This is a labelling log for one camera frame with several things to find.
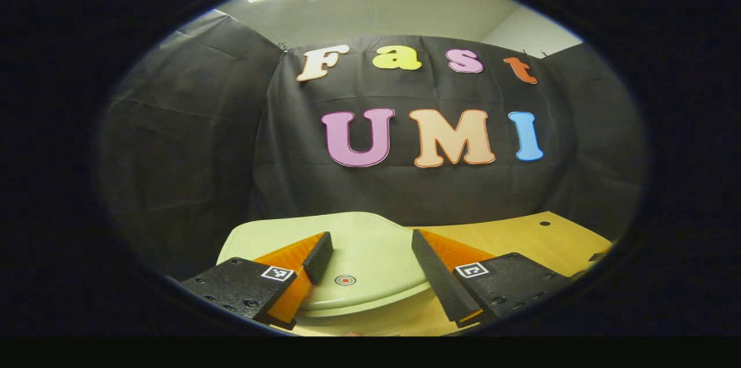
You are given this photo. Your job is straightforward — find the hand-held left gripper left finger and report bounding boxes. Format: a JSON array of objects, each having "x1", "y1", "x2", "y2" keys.
[{"x1": 181, "y1": 231, "x2": 335, "y2": 331}]

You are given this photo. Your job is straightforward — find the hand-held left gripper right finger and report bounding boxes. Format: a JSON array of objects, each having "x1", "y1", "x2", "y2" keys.
[{"x1": 411, "y1": 229, "x2": 574, "y2": 328}]

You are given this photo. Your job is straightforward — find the green desktop garbage bin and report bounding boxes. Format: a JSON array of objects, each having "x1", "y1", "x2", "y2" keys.
[{"x1": 216, "y1": 211, "x2": 449, "y2": 319}]

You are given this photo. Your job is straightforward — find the wooden desktop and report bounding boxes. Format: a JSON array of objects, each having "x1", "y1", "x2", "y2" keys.
[{"x1": 272, "y1": 211, "x2": 614, "y2": 337}]

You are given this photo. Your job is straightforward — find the black backdrop cloth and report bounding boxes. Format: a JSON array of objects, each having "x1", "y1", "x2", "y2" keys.
[{"x1": 96, "y1": 9, "x2": 648, "y2": 282}]

